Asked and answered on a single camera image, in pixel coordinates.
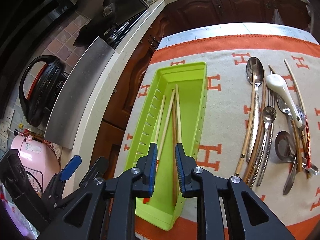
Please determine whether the pale red-banded chopstick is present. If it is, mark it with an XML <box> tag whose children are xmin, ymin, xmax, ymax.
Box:
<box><xmin>284</xmin><ymin>59</ymin><xmax>311</xmax><ymax>168</ymax></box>

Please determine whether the stainless steel counter panel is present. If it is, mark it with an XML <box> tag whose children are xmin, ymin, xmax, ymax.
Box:
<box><xmin>44</xmin><ymin>37</ymin><xmax>114</xmax><ymax>150</ymax></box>

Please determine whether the black gas stove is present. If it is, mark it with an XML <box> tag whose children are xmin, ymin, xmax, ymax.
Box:
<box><xmin>74</xmin><ymin>0</ymin><xmax>148</xmax><ymax>48</ymax></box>

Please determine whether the pink gas cylinder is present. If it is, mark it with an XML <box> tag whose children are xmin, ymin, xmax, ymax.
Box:
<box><xmin>10</xmin><ymin>129</ymin><xmax>61</xmax><ymax>196</ymax></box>

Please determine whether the white ceramic soup spoon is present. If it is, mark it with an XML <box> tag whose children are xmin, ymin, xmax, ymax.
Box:
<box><xmin>266</xmin><ymin>74</ymin><xmax>303</xmax><ymax>128</ymax></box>

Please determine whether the steel round soup spoon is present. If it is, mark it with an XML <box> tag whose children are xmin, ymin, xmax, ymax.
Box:
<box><xmin>274</xmin><ymin>131</ymin><xmax>297</xmax><ymax>196</ymax></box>

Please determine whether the medium steel spoon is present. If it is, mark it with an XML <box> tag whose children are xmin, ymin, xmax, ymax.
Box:
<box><xmin>256</xmin><ymin>106</ymin><xmax>277</xmax><ymax>186</ymax></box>

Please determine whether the orange beige H-pattern cloth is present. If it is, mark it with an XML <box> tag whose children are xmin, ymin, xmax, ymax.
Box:
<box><xmin>115</xmin><ymin>33</ymin><xmax>319</xmax><ymax>239</ymax></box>

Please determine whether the brown bamboo chopstick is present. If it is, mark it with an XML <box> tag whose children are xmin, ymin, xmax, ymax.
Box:
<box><xmin>271</xmin><ymin>70</ymin><xmax>311</xmax><ymax>178</ymax></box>

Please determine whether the lime green utensil tray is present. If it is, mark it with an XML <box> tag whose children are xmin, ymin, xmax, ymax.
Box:
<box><xmin>124</xmin><ymin>61</ymin><xmax>207</xmax><ymax>231</ymax></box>

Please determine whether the small steel spoon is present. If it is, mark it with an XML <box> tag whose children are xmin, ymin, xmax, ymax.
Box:
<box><xmin>276</xmin><ymin>94</ymin><xmax>297</xmax><ymax>156</ymax></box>

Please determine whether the large steel spoon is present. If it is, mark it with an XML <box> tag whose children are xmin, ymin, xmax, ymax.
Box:
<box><xmin>246</xmin><ymin>57</ymin><xmax>265</xmax><ymax>162</ymax></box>

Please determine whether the steel fork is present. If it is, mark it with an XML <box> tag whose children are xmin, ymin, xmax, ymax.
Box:
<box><xmin>296</xmin><ymin>105</ymin><xmax>319</xmax><ymax>176</ymax></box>

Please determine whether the light bamboo chopstick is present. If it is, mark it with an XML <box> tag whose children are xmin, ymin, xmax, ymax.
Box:
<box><xmin>234</xmin><ymin>75</ymin><xmax>255</xmax><ymax>177</ymax></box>

